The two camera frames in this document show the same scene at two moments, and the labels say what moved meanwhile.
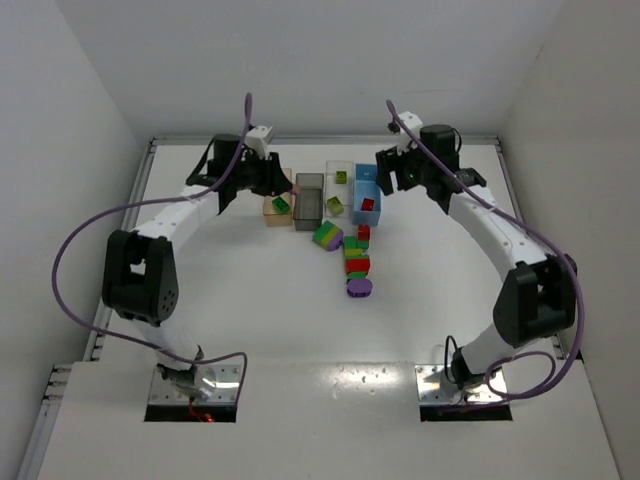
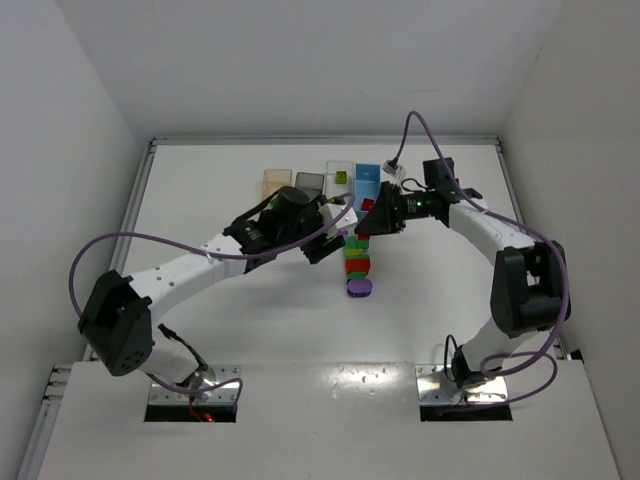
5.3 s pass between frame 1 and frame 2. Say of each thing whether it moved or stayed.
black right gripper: moved
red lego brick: stayed
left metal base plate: stayed
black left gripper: moved
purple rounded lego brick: stayed
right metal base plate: stayed
